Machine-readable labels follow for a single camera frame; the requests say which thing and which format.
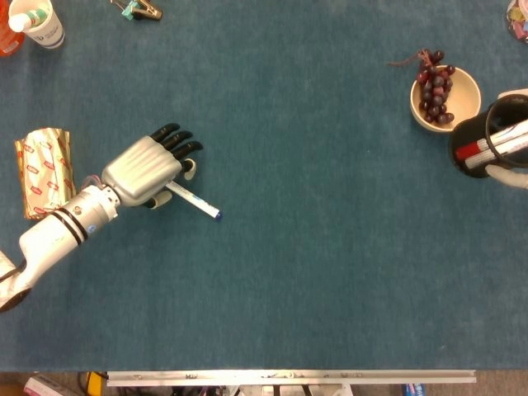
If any yellow object under table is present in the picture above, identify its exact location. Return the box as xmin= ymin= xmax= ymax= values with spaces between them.
xmin=84 ymin=370 xmax=108 ymax=396

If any purple grape bunch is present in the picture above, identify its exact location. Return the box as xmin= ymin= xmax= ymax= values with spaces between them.
xmin=386 ymin=49 xmax=457 ymax=126

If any red whiteboard marker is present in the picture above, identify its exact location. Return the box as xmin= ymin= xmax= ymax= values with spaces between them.
xmin=455 ymin=120 xmax=528 ymax=161

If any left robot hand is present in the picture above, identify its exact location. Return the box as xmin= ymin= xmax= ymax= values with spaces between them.
xmin=101 ymin=122 xmax=205 ymax=210

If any blue felt table mat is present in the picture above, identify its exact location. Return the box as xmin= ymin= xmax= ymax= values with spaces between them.
xmin=0 ymin=0 xmax=528 ymax=373

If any gold foil wrapped package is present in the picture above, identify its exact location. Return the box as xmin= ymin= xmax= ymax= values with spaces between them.
xmin=14 ymin=128 xmax=78 ymax=221

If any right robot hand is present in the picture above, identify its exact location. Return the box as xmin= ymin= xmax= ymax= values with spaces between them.
xmin=484 ymin=87 xmax=528 ymax=189

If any beige bowl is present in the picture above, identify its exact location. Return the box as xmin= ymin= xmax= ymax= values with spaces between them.
xmin=409 ymin=64 xmax=483 ymax=133

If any blue whiteboard marker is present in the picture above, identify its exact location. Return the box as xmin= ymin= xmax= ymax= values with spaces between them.
xmin=164 ymin=180 xmax=224 ymax=223

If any orange bottle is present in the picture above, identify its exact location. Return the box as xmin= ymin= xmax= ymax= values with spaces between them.
xmin=0 ymin=0 xmax=26 ymax=58

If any aluminium table edge rail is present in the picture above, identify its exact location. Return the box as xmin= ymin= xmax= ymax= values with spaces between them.
xmin=106 ymin=370 xmax=477 ymax=388

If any white paper cup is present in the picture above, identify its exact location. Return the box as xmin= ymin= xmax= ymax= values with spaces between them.
xmin=7 ymin=0 xmax=66 ymax=50

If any pink box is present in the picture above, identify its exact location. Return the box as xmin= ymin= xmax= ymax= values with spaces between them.
xmin=23 ymin=373 xmax=69 ymax=396

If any black mesh pen holder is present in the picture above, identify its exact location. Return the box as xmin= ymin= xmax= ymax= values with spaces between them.
xmin=448 ymin=93 xmax=528 ymax=179

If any clear jar of binder clips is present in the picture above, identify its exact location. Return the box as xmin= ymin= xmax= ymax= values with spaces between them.
xmin=505 ymin=0 xmax=528 ymax=45

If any dark binder clip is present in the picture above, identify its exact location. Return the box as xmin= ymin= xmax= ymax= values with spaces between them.
xmin=131 ymin=0 xmax=163 ymax=21

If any white green tube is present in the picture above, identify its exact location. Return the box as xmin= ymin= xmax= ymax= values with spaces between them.
xmin=8 ymin=7 xmax=50 ymax=33

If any green binder clip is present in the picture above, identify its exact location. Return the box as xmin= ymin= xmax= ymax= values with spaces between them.
xmin=110 ymin=0 xmax=144 ymax=21

